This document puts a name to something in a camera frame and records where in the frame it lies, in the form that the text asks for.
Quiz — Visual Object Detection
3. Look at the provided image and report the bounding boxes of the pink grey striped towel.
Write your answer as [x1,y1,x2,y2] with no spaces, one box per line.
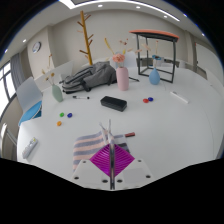
[72,119,131,173]

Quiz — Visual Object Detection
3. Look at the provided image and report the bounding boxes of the window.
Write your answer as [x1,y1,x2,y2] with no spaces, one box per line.
[0,66,18,111]

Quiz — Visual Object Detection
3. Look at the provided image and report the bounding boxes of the white slatted chair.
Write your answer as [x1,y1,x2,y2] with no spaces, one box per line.
[0,122,18,158]

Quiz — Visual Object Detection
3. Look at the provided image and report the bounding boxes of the black whiteboard eraser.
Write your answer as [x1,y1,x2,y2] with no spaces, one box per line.
[100,95,128,113]

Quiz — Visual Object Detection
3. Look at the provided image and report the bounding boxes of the wooden coat rack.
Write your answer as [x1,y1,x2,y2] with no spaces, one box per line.
[76,10,96,67]

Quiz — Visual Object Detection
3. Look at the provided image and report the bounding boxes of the small red marker cap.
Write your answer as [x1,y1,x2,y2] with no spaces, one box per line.
[124,131,137,139]

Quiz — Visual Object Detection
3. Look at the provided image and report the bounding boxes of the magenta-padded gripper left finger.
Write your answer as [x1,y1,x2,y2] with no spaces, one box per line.
[71,143,112,190]

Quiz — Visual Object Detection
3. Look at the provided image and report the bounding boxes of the white chair with blue cushion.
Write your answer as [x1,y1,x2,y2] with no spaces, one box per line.
[15,76,44,127]

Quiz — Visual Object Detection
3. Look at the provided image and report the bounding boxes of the grey backpack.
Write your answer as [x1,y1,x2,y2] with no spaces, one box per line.
[60,61,118,94]

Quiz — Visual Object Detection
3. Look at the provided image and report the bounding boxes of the pink vase with flowers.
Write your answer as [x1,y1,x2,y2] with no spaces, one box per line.
[111,53,130,92]

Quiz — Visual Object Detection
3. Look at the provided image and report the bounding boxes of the green vase with dried stems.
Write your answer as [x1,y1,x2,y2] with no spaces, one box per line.
[41,53,64,103]

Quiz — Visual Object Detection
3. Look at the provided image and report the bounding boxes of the long ceiling light strip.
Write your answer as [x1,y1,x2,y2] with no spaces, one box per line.
[59,0,181,23]

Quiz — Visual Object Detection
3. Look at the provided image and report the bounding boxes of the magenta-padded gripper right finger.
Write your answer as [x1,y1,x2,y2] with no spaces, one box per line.
[112,143,153,190]

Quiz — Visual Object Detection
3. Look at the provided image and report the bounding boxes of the round wall clock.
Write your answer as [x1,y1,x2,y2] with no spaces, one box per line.
[31,41,42,54]

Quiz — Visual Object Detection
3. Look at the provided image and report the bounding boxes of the black marker pen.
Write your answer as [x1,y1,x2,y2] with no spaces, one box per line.
[72,95,91,101]

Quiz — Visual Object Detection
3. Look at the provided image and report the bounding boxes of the round ceiling lights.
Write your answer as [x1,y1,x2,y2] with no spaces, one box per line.
[3,2,208,54]

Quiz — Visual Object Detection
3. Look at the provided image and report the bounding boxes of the white remote control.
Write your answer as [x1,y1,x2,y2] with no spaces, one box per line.
[21,136,39,160]

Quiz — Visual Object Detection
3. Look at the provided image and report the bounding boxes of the black-frame stand with orange top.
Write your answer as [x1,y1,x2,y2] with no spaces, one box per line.
[129,29,180,84]

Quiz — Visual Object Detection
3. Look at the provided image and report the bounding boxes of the grey curtain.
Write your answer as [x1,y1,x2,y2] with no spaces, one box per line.
[9,52,30,91]

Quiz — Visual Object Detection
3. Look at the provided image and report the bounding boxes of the blue vase with stems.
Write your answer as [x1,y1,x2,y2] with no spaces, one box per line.
[148,54,162,86]

